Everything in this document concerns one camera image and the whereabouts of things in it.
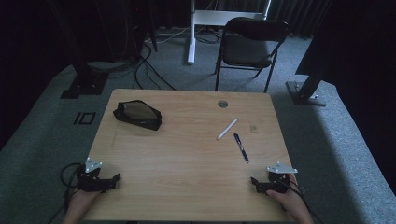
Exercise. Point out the white desk frame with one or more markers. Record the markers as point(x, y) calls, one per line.
point(193, 31)

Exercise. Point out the white pen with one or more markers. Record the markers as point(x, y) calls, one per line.
point(227, 128)

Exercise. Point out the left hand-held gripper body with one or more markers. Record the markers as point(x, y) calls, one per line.
point(88, 182)

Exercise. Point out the black metal stand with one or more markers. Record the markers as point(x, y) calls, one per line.
point(306, 91)
point(85, 82)

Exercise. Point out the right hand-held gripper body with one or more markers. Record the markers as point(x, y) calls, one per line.
point(280, 179)

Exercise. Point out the dark equipment stand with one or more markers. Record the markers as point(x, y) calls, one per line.
point(140, 28)

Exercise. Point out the round grey table grommet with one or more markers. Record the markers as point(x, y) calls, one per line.
point(222, 104)

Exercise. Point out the blue pen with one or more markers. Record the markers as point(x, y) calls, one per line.
point(241, 148)

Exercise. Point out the person's left hand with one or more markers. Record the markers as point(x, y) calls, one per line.
point(83, 199)

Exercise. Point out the black folding chair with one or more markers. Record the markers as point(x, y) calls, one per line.
point(249, 46)

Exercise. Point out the person's right hand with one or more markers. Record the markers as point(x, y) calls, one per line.
point(288, 200)

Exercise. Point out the dark curtain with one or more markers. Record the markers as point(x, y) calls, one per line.
point(299, 15)

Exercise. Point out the black pencil case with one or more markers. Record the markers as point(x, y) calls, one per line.
point(138, 114)

